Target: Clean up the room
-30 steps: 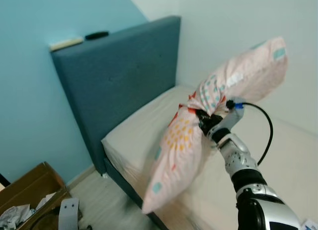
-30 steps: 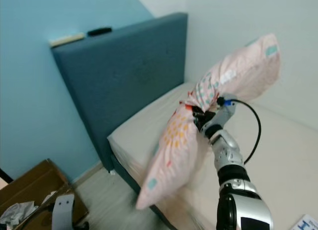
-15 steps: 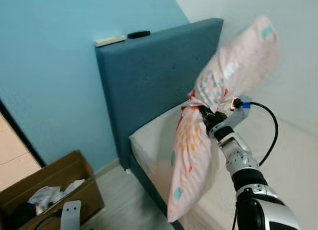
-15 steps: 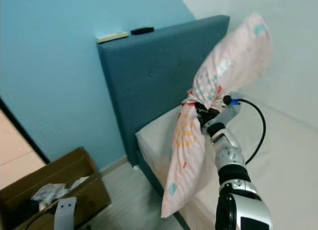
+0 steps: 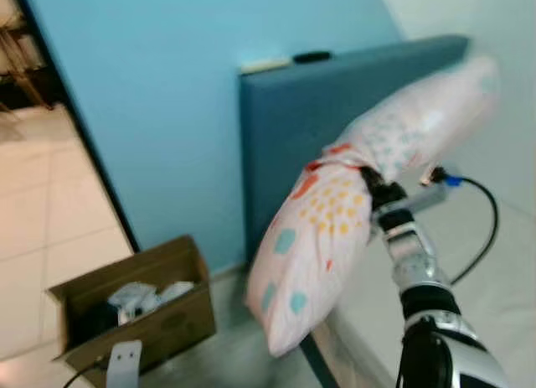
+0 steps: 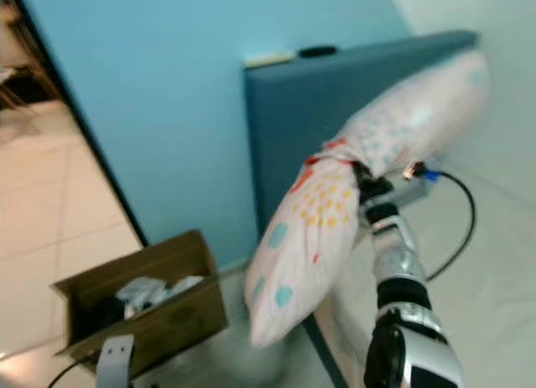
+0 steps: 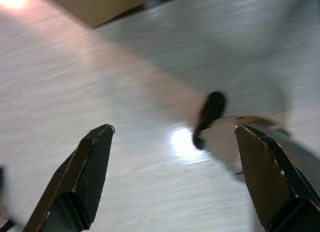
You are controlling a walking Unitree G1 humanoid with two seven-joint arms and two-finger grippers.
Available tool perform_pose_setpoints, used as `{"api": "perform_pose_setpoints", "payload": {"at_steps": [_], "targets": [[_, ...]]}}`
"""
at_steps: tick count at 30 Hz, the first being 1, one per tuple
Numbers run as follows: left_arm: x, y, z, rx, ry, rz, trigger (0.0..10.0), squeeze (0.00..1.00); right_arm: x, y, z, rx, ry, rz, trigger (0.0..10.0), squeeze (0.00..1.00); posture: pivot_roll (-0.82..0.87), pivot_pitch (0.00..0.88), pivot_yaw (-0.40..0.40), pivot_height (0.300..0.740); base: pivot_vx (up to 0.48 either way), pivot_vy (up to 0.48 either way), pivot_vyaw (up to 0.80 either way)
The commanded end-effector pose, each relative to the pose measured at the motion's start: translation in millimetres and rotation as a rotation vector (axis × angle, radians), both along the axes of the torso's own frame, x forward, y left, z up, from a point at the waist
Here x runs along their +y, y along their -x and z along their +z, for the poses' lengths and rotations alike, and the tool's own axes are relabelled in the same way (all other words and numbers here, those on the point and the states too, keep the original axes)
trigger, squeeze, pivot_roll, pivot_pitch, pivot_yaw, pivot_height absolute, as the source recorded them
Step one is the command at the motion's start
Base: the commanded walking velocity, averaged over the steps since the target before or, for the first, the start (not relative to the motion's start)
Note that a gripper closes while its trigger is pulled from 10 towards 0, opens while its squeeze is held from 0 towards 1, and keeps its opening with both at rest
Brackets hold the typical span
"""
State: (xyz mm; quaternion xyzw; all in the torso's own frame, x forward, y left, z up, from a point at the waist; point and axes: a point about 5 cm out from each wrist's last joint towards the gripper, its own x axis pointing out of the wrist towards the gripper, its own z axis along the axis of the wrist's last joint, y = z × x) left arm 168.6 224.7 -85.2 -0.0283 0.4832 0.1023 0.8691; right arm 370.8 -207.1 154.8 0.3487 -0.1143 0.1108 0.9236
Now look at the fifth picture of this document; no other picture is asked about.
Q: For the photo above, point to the pink patterned pillow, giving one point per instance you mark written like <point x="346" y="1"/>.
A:
<point x="301" y="271"/>

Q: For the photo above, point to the cream mattress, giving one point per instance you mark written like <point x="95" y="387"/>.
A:
<point x="502" y="321"/>

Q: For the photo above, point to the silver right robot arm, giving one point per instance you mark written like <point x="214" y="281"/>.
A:
<point x="419" y="262"/>

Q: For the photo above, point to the white plastic bag blue print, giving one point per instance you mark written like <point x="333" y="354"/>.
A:
<point x="134" y="297"/>

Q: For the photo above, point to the black remote control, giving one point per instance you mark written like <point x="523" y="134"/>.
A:
<point x="312" y="57"/>

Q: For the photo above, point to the black plastic bag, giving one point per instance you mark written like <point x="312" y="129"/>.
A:
<point x="96" y="321"/>

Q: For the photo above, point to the brown cardboard box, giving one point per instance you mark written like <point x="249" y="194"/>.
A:
<point x="159" y="329"/>

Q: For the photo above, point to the white remote control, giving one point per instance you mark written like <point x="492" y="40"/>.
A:
<point x="264" y="66"/>

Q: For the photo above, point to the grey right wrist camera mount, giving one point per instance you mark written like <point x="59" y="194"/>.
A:
<point x="419" y="199"/>

